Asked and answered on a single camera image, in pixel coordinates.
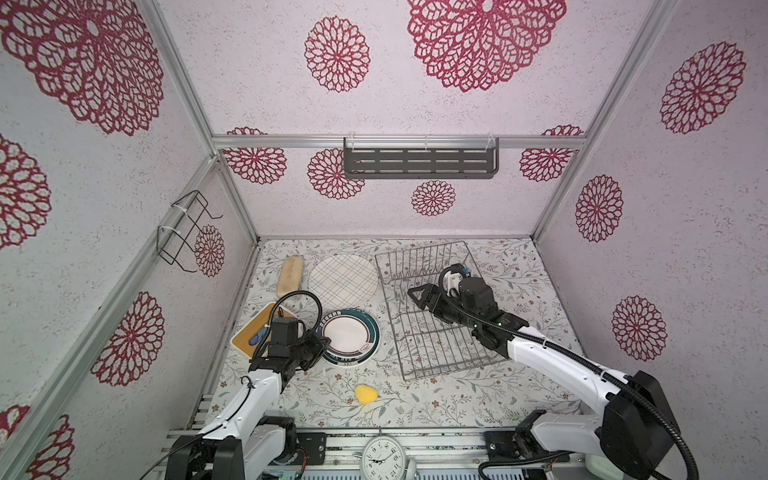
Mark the white analog clock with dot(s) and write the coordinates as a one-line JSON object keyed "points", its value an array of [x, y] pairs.
{"points": [[383, 458]]}

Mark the black wire wall basket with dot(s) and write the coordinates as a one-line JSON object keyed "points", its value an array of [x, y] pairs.
{"points": [[193, 243]]}

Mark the yellow sponge piece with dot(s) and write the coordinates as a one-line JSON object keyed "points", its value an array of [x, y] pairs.
{"points": [[366, 395]]}

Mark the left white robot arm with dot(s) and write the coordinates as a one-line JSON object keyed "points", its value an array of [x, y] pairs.
{"points": [[243, 440]]}

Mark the yellow wooden tray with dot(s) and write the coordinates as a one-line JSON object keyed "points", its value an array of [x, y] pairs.
{"points": [[247, 338]]}

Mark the tan oblong sponge block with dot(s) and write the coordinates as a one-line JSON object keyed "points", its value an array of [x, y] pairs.
{"points": [[290, 276]]}

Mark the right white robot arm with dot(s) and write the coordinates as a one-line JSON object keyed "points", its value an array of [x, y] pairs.
{"points": [[631, 423]]}

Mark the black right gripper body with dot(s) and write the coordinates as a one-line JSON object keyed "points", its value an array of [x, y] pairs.
{"points": [[451, 310]]}

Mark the dark metal wall shelf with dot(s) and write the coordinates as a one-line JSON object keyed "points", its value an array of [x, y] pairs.
{"points": [[425, 163]]}

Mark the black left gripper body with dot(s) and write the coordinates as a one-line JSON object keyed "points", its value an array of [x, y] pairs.
{"points": [[308, 350]]}

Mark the metal base rail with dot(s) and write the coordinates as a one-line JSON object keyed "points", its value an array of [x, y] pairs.
{"points": [[448, 453]]}

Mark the white blue grid plate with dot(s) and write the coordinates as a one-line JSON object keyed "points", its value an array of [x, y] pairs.
{"points": [[343, 281]]}

